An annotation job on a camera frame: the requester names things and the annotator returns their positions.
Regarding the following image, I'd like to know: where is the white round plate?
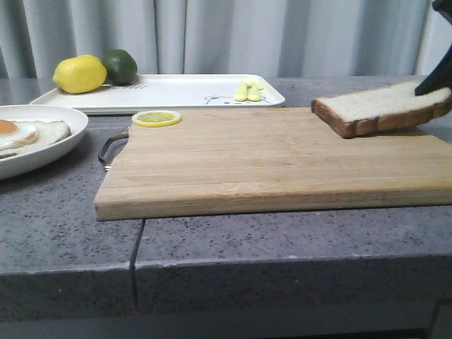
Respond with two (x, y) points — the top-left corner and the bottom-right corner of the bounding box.
(1, 105), (88, 179)

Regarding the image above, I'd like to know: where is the bottom bread slice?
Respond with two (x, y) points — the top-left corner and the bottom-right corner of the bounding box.
(1, 121), (71, 159)

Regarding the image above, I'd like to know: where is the grey curtain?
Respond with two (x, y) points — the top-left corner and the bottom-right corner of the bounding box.
(1, 1), (451, 78)

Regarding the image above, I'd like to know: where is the fried egg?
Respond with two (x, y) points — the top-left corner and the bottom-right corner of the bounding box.
(1, 120), (38, 150)

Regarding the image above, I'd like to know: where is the pale yellow bean piece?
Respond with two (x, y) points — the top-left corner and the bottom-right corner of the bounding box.
(246, 81), (263, 102)

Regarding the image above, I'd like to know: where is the white bread slice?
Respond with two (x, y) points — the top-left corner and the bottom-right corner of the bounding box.
(311, 81), (451, 138)

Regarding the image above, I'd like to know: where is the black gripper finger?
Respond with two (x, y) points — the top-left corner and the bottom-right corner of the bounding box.
(415, 0), (451, 96)

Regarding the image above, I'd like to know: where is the yellow lemon slice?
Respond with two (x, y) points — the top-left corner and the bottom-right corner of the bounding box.
(132, 110), (182, 127)

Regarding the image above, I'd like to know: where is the green lime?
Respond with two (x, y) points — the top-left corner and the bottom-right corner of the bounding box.
(102, 49), (138, 85)

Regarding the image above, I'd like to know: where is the metal cutting board handle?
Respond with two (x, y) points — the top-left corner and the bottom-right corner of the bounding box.
(97, 127), (129, 172)

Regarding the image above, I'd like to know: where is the white rectangular tray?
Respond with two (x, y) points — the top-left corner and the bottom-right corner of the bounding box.
(30, 74), (285, 115)

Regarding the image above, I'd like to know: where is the wooden cutting board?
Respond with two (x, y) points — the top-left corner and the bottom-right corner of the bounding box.
(94, 107), (451, 220)

